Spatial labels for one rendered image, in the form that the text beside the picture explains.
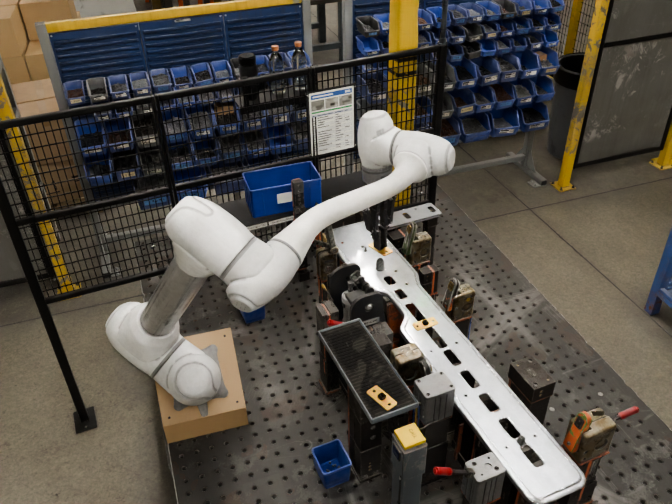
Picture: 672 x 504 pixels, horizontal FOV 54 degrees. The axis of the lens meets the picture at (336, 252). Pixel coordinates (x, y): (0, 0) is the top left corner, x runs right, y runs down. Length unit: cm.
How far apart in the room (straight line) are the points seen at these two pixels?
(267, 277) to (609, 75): 373
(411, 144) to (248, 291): 61
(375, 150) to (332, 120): 103
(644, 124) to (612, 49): 78
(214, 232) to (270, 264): 15
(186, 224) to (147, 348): 57
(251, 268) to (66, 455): 203
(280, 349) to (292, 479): 59
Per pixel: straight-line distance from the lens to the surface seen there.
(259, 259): 155
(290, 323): 269
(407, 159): 177
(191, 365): 200
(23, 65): 605
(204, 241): 154
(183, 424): 230
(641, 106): 529
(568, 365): 263
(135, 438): 334
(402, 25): 292
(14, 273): 423
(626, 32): 488
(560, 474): 191
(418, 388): 189
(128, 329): 202
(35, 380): 380
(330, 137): 290
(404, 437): 171
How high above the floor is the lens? 250
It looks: 36 degrees down
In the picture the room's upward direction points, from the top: 2 degrees counter-clockwise
